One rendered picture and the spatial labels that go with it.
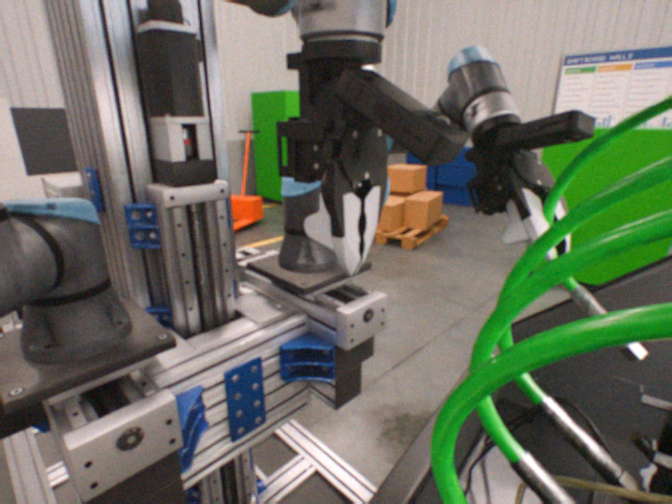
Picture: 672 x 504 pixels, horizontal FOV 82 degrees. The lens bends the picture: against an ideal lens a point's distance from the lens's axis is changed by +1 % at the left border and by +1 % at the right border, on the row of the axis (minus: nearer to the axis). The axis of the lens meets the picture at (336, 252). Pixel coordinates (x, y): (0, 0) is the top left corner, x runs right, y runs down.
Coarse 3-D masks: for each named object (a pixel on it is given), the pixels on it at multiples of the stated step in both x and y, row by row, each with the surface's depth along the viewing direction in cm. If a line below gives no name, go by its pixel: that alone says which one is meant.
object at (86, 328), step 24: (96, 288) 59; (24, 312) 57; (48, 312) 56; (72, 312) 57; (96, 312) 59; (120, 312) 64; (24, 336) 57; (48, 336) 57; (72, 336) 57; (96, 336) 59; (120, 336) 62; (48, 360) 56; (72, 360) 57
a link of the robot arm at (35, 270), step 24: (0, 216) 44; (0, 240) 44; (24, 240) 48; (0, 264) 44; (24, 264) 47; (48, 264) 50; (0, 288) 43; (24, 288) 47; (48, 288) 52; (0, 312) 45
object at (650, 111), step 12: (648, 108) 38; (660, 108) 37; (624, 120) 39; (636, 120) 39; (648, 120) 38; (612, 132) 40; (624, 132) 40; (600, 144) 41; (576, 156) 44; (588, 156) 43; (576, 168) 44; (564, 180) 45; (552, 192) 46; (552, 204) 47; (552, 216) 47
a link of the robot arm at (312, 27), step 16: (304, 0) 31; (320, 0) 30; (336, 0) 30; (352, 0) 30; (368, 0) 30; (384, 0) 32; (304, 16) 32; (320, 16) 31; (336, 16) 30; (352, 16) 30; (368, 16) 31; (384, 16) 32; (304, 32) 32; (320, 32) 31; (336, 32) 31; (352, 32) 31; (368, 32) 31; (384, 32) 33
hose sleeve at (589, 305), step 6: (576, 288) 46; (582, 288) 46; (570, 294) 47; (576, 294) 46; (582, 294) 46; (588, 294) 46; (576, 300) 46; (582, 300) 46; (588, 300) 45; (594, 300) 45; (582, 306) 46; (588, 306) 45; (594, 306) 45; (600, 306) 45; (588, 312) 46; (594, 312) 45; (600, 312) 45; (606, 312) 45; (618, 348) 44
